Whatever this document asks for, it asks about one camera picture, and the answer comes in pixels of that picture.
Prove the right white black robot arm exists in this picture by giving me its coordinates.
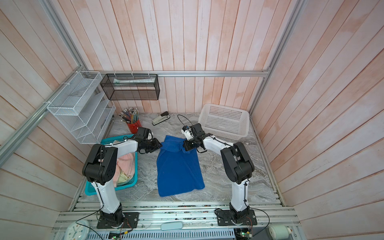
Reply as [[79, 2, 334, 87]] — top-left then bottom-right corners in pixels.
[[181, 124, 255, 226]]

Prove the pink towel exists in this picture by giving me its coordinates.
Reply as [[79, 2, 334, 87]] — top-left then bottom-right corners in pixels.
[[113, 153, 136, 188]]

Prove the pale green towel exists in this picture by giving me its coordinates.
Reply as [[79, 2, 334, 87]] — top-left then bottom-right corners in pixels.
[[117, 172, 133, 187]]

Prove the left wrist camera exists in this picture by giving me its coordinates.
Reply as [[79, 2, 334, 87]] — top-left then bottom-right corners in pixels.
[[146, 130, 154, 140]]

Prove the teal plastic basket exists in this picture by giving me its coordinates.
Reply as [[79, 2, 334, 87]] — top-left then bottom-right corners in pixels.
[[101, 134, 138, 191]]

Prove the white wire wall shelf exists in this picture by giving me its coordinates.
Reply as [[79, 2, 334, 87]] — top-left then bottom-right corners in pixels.
[[48, 71, 116, 145]]

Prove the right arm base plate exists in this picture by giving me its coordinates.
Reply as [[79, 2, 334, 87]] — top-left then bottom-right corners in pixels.
[[214, 209, 258, 227]]

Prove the white plastic basket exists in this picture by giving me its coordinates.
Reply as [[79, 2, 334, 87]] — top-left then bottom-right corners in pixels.
[[198, 104, 250, 140]]

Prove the red pencil cup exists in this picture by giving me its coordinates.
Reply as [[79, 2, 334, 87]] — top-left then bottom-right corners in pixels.
[[127, 120, 142, 134]]

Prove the black grey stapler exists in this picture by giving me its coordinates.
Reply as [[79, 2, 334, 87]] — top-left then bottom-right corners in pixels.
[[152, 111, 170, 126]]

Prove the black mesh wall basket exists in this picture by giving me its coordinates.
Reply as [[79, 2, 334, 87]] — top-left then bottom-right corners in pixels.
[[101, 73, 160, 101]]

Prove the coloured pencils bunch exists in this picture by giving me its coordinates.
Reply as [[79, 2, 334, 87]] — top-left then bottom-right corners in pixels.
[[119, 108, 139, 124]]

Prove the blue towel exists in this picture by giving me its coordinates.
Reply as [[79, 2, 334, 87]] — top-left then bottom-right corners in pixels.
[[157, 135, 205, 197]]

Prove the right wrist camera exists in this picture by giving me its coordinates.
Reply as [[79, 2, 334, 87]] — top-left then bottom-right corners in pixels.
[[182, 126, 194, 141]]

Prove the white analog clock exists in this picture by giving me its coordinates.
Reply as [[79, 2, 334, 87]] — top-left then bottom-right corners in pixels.
[[64, 220, 90, 240]]

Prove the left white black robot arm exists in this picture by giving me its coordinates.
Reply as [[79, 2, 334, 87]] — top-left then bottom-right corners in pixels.
[[82, 127, 162, 229]]

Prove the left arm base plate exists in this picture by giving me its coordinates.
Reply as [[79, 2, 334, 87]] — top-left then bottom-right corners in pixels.
[[97, 212, 139, 229]]

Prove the white tape roll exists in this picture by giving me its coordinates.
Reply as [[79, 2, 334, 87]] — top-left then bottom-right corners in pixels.
[[268, 225, 293, 240]]

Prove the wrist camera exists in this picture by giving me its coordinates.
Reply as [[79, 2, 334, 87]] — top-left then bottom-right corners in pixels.
[[182, 126, 194, 141], [146, 130, 154, 140]]

